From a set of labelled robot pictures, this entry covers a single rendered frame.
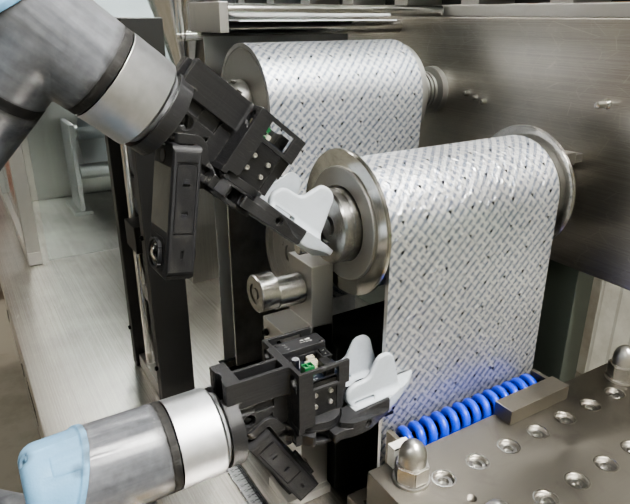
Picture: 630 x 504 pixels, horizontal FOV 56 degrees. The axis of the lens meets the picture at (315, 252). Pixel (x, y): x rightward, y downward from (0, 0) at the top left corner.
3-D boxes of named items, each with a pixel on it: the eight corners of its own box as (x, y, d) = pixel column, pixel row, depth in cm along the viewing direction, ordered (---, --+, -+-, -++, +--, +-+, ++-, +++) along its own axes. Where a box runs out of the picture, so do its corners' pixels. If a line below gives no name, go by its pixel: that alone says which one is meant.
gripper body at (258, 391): (358, 358, 53) (232, 401, 47) (355, 437, 56) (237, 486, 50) (313, 323, 59) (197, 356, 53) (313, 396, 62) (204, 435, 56)
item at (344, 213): (353, 218, 54) (337, 279, 58) (371, 214, 55) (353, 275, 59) (313, 173, 58) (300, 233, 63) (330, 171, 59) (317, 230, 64)
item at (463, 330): (377, 440, 64) (385, 283, 57) (527, 376, 75) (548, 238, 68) (380, 442, 64) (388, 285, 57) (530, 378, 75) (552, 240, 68)
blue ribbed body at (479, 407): (387, 449, 64) (388, 422, 63) (524, 388, 74) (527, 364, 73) (408, 468, 61) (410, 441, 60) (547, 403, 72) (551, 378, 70)
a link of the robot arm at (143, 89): (86, 122, 41) (64, 108, 48) (141, 158, 44) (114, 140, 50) (146, 32, 41) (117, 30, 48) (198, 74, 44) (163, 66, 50)
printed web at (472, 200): (235, 364, 99) (217, 40, 80) (352, 328, 110) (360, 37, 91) (376, 524, 68) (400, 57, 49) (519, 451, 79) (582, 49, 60)
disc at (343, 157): (304, 265, 68) (305, 135, 62) (308, 264, 68) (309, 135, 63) (383, 319, 56) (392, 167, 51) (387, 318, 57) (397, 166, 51)
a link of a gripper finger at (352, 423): (399, 405, 56) (318, 436, 52) (398, 419, 57) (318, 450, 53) (370, 381, 60) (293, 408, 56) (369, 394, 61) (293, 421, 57)
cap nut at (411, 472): (384, 474, 58) (386, 436, 56) (413, 460, 59) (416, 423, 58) (408, 498, 55) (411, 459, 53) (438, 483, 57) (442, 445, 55)
